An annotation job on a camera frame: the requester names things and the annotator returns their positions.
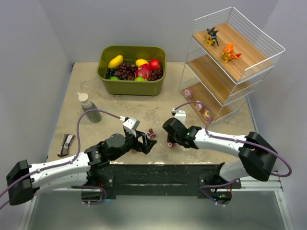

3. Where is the pink red bear toy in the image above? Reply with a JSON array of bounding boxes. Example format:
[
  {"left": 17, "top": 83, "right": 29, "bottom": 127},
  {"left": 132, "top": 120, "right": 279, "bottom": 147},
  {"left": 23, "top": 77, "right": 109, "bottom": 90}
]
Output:
[{"left": 167, "top": 142, "right": 176, "bottom": 147}]

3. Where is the pink toy white belly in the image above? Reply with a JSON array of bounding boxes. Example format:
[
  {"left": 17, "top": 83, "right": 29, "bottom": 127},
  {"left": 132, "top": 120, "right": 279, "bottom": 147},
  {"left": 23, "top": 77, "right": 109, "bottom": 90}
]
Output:
[{"left": 195, "top": 101, "right": 203, "bottom": 112}]

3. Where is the pink toy green top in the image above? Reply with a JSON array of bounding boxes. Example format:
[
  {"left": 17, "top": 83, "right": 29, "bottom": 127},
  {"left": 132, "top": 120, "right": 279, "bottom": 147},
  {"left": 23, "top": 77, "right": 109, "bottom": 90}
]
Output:
[{"left": 203, "top": 109, "right": 211, "bottom": 121}]

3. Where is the pink toy blue trim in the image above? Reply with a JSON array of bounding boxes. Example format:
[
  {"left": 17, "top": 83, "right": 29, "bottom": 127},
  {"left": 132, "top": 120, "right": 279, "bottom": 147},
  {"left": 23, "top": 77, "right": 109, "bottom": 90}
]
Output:
[{"left": 184, "top": 89, "right": 192, "bottom": 99}]

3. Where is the orange fox toy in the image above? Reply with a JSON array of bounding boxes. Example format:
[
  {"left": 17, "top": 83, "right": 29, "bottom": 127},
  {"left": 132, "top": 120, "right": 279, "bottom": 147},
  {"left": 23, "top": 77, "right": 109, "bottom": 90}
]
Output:
[{"left": 222, "top": 43, "right": 242, "bottom": 62}]

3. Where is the black cat toy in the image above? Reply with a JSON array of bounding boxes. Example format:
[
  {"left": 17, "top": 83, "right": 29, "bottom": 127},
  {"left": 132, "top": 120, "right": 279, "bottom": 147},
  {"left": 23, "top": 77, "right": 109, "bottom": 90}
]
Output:
[{"left": 205, "top": 27, "right": 219, "bottom": 46}]

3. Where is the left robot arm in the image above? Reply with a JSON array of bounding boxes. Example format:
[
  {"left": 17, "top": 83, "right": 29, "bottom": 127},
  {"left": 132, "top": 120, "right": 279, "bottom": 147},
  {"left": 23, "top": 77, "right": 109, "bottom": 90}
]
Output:
[{"left": 5, "top": 132, "right": 157, "bottom": 206}]

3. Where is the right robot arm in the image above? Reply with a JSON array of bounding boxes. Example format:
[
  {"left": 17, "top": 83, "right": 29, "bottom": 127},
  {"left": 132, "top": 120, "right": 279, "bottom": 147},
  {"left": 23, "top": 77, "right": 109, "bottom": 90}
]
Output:
[{"left": 163, "top": 117, "right": 277, "bottom": 184}]

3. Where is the pink strawberry cake toy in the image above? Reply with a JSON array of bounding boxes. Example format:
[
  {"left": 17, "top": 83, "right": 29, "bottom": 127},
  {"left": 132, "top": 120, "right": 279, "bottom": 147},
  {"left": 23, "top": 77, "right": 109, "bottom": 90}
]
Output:
[{"left": 146, "top": 128, "right": 156, "bottom": 139}]

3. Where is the grey bottle beige cap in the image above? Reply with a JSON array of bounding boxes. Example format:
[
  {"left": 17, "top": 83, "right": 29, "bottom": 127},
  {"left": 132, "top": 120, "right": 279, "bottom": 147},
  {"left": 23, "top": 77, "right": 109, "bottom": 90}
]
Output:
[{"left": 77, "top": 92, "right": 102, "bottom": 123}]

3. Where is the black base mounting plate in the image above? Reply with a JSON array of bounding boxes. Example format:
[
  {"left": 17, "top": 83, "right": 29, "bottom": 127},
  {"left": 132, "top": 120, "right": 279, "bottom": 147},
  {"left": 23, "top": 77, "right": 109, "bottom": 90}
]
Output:
[{"left": 78, "top": 164, "right": 241, "bottom": 203}]

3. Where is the brown snack bar wrapper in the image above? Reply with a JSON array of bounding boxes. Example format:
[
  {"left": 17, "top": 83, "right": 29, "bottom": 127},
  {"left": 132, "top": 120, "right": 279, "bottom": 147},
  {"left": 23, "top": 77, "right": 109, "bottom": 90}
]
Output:
[{"left": 57, "top": 134, "right": 75, "bottom": 158}]

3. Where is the green pear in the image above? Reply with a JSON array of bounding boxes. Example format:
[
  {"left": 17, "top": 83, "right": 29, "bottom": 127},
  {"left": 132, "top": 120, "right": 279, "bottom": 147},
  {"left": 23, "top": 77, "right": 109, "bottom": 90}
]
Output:
[{"left": 135, "top": 77, "right": 147, "bottom": 81}]

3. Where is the pink dragon fruit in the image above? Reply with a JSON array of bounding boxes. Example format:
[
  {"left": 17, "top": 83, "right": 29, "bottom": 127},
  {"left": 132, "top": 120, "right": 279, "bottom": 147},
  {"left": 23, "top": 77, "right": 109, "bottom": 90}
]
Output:
[{"left": 135, "top": 64, "right": 152, "bottom": 81}]

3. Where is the red apple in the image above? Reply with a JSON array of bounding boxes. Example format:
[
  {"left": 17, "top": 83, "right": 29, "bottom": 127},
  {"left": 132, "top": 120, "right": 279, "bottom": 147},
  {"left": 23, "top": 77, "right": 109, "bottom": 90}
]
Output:
[{"left": 149, "top": 59, "right": 161, "bottom": 71}]

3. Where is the dark blue grape bunch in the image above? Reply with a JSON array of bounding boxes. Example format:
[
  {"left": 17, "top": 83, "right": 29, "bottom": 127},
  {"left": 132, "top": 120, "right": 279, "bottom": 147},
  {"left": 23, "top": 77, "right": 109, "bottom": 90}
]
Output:
[{"left": 106, "top": 68, "right": 116, "bottom": 79}]

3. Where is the purple grape bunch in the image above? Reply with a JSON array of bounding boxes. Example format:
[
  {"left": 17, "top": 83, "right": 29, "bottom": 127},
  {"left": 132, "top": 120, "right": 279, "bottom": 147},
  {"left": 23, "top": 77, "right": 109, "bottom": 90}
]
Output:
[{"left": 115, "top": 63, "right": 164, "bottom": 81}]

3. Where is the yellow lemon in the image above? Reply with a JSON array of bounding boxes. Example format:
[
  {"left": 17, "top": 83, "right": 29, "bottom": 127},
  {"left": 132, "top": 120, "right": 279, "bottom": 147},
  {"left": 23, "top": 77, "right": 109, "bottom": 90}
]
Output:
[{"left": 135, "top": 59, "right": 148, "bottom": 67}]

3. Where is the yellow mango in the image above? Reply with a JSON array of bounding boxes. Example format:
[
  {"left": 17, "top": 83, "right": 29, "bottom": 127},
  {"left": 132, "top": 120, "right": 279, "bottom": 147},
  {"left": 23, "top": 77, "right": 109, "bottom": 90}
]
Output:
[{"left": 108, "top": 55, "right": 124, "bottom": 69}]

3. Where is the olive green plastic bin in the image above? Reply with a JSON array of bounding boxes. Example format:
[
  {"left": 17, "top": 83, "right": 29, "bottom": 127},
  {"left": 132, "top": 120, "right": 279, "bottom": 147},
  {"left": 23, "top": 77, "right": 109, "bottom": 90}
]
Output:
[{"left": 96, "top": 45, "right": 166, "bottom": 96}]

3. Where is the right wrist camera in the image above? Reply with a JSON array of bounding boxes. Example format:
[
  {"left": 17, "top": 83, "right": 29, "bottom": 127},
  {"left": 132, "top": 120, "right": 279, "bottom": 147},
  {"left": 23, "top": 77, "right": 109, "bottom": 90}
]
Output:
[{"left": 171, "top": 108, "right": 187, "bottom": 125}]

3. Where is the white wire wooden shelf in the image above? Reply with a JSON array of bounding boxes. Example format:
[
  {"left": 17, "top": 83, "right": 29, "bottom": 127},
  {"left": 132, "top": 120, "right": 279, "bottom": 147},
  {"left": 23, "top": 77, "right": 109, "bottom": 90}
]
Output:
[{"left": 179, "top": 7, "right": 285, "bottom": 126}]

